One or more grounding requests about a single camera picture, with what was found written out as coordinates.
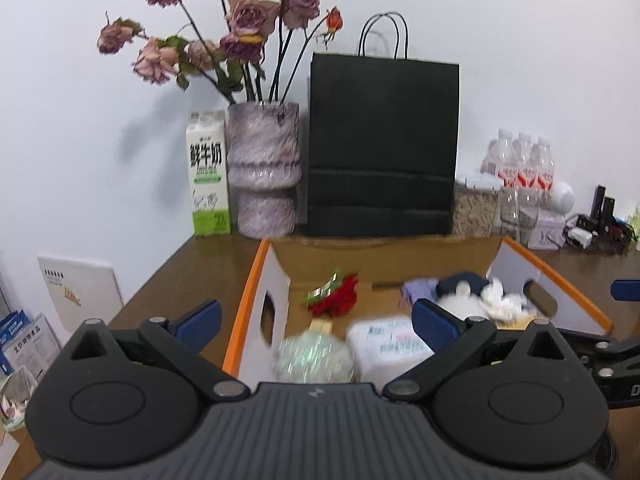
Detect dried pink roses bouquet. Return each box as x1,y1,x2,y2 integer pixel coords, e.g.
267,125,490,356
96,0,346,106

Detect purple marbled vase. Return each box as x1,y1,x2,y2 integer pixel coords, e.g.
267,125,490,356
226,101,302,239

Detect clear water bottle red label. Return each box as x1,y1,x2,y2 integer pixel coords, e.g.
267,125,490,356
530,136,557,191
512,132,533,186
481,129,516,181

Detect clear snack jar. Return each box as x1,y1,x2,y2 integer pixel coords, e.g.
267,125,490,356
452,176,501,236

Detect white round speaker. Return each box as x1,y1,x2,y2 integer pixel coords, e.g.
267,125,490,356
547,181,576,218

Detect red artificial rose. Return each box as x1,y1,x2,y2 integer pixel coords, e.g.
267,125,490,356
302,267,360,317

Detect white wall panel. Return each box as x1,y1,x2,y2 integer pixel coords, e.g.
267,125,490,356
37,255,124,333

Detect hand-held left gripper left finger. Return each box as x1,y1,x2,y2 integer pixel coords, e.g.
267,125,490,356
70,300,251,402

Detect wooden desktop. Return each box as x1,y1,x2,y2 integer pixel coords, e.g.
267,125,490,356
0,230,640,480

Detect iridescent plastic bag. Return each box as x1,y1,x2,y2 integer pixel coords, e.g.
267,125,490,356
272,332,356,383

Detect cotton swab box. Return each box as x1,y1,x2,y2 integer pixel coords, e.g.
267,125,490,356
346,316,436,383

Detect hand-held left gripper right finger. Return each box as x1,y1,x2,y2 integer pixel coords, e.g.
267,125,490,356
382,297,571,403

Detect white printed leaflet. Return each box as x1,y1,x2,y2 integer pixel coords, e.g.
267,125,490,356
5,314,63,366

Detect clear drinking glass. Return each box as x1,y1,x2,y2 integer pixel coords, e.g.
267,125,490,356
499,185,541,243

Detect black paper bag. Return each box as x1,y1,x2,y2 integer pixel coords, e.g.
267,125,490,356
306,12,461,237

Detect navy glasses case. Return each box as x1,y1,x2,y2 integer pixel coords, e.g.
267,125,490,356
435,272,493,298

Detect blue booklets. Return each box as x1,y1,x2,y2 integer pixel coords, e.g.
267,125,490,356
0,310,31,376

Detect white tissue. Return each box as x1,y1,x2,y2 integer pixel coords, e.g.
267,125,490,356
482,277,538,321

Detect white green milk carton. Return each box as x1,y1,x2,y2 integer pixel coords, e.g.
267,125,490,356
185,110,232,237

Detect black power strip with cables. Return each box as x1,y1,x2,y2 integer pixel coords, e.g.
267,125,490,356
562,212,636,256

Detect red cardboard box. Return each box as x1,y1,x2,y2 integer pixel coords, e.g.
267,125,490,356
222,235,614,383

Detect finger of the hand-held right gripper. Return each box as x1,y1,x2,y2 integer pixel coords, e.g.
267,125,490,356
611,280,640,303
556,329,640,381

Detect purple fabric pouch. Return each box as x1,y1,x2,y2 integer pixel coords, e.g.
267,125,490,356
400,277,443,306

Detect small white box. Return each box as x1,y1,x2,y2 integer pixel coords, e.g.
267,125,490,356
527,210,566,250

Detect cardboard floor box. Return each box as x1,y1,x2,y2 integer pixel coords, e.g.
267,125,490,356
0,365,41,431

